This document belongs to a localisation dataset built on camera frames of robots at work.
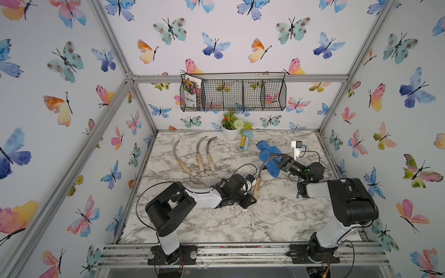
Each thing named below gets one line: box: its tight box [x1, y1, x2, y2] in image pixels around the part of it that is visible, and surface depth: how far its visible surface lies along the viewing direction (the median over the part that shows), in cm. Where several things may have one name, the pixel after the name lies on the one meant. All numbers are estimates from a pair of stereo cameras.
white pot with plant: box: [220, 110, 254, 141], surface depth 109 cm
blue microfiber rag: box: [256, 140, 282, 179], surface depth 81 cm
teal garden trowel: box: [242, 129, 254, 151], surface depth 117 cm
